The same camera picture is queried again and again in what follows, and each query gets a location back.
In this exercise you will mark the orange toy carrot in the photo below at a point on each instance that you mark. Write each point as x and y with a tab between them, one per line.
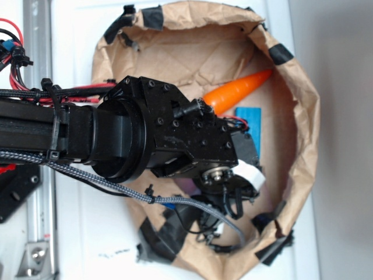
230	94

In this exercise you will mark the blue rectangular block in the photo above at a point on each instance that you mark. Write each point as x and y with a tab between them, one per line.
253	117

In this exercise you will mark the aluminium extrusion rail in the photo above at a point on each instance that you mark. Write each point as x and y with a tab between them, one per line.
40	257

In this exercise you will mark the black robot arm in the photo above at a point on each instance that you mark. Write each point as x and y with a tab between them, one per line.
140	138

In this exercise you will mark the crumpled brown paper bag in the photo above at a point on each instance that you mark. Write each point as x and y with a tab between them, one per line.
199	46

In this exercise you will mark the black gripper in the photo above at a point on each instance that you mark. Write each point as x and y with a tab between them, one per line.
226	189

